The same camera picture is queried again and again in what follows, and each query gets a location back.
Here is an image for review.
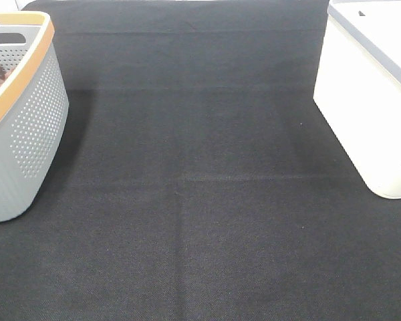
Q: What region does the black table cloth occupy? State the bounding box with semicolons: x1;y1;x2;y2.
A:
0;1;401;320

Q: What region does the grey perforated laundry basket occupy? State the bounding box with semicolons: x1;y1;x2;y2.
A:
0;11;69;222

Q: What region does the white storage box grey rim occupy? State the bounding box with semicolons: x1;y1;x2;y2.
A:
313;1;401;199

